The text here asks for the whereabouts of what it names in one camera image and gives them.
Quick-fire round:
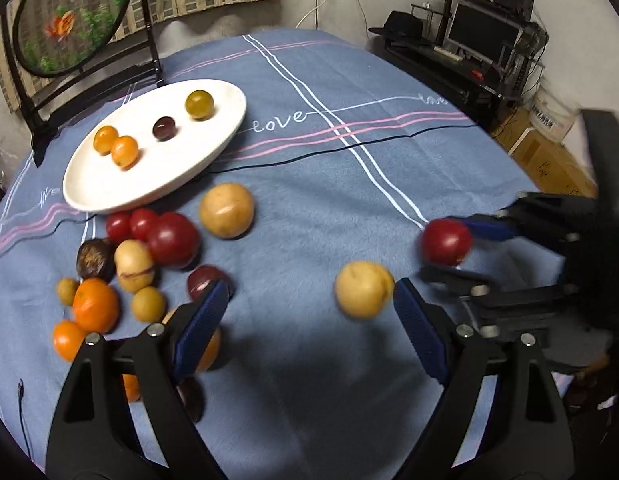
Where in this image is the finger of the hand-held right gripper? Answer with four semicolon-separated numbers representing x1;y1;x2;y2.
459;192;597;256
420;265;580;346

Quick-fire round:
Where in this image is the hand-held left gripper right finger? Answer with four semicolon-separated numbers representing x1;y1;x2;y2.
392;277;575;480

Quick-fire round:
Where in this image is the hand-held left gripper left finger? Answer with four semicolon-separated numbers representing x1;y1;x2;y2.
44;279;230;480

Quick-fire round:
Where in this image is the yellow green lemon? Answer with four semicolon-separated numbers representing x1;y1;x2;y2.
132;286;167;323

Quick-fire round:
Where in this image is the yellow apricot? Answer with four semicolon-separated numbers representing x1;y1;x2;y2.
334;261;395;320

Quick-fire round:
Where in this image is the white oval plate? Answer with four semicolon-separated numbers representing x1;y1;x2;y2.
62;79;247;212

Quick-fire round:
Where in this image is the dark purple plum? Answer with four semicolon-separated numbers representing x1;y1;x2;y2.
152;116;177;141
187;265;235;303

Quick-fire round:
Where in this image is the dark brown passion fruit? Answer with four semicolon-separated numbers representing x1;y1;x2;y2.
177;377;205;423

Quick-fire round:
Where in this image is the large red plum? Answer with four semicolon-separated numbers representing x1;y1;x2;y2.
147;212;201;267

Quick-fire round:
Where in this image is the tan streaked jujube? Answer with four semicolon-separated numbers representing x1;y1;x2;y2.
114;239;156;294

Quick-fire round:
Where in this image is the orange tangerine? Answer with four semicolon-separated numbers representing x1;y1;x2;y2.
72;278;120;334

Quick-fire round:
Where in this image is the large tan pear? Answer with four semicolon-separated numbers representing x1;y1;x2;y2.
199;183;255;239

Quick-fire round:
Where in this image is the white plastic bucket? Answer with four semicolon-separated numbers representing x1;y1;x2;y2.
532;85;583;143

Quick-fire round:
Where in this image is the blue striped tablecloth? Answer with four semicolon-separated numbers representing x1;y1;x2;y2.
0;29;597;480

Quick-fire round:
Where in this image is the small yellow green longan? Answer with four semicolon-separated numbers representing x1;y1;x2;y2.
56;278;81;307

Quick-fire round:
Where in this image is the black media stand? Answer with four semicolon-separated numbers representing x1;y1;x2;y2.
369;0;547;133

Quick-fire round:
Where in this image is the black computer monitor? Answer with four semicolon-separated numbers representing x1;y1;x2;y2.
447;2;527;61

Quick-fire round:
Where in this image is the greenish orange kumquat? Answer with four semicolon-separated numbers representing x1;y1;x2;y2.
184;89;215;121

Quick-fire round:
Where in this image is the black hat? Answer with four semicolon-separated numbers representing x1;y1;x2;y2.
368;11;426;41

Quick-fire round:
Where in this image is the round goldfish screen black stand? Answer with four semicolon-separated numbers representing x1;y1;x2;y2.
0;0;165;168

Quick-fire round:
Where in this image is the white power cable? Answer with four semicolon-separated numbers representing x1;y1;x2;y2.
296;0;337;30

